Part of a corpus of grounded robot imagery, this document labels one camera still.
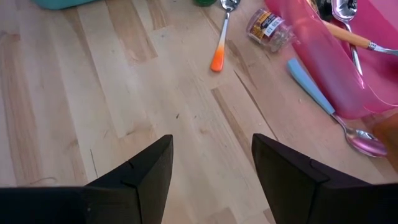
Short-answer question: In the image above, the teal plastic basket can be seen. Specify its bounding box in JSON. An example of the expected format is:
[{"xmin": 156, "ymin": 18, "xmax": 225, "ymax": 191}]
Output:
[{"xmin": 30, "ymin": 0, "xmax": 98, "ymax": 10}]

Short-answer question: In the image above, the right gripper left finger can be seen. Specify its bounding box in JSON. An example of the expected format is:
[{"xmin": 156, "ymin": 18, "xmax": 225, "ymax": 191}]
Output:
[{"xmin": 83, "ymin": 134, "xmax": 174, "ymax": 224}]

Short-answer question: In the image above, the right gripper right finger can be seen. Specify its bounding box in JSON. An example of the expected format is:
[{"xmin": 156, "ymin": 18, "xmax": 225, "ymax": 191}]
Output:
[{"xmin": 251, "ymin": 133, "xmax": 398, "ymax": 224}]

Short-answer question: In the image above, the orange-handled spoon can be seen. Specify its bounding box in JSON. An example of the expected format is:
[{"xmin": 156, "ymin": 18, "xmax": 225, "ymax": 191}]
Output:
[{"xmin": 210, "ymin": 0, "xmax": 241, "ymax": 73}]

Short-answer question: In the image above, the pink plastic bin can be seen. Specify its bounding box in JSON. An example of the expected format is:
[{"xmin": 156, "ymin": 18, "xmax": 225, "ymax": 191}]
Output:
[{"xmin": 264, "ymin": 0, "xmax": 398, "ymax": 121}]

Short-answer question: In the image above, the blue-handled spoon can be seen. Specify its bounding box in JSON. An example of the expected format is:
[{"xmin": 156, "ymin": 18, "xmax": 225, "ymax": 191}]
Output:
[{"xmin": 286, "ymin": 58, "xmax": 389, "ymax": 158}]

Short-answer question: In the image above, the plain steel spoon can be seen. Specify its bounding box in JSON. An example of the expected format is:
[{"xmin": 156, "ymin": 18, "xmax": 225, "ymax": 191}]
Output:
[{"xmin": 331, "ymin": 0, "xmax": 364, "ymax": 76}]

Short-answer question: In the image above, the small saffron spice jar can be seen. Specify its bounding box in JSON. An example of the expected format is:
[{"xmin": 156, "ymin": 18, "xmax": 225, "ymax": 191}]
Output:
[{"xmin": 246, "ymin": 7, "xmax": 295, "ymax": 53}]

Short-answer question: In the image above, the yellow-handled spoon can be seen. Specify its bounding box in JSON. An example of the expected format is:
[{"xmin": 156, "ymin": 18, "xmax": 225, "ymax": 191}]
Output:
[{"xmin": 322, "ymin": 20, "xmax": 398, "ymax": 57}]

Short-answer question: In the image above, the dark metal spoon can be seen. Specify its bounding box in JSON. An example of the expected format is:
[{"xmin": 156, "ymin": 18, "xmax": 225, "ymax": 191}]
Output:
[{"xmin": 317, "ymin": 0, "xmax": 333, "ymax": 21}]

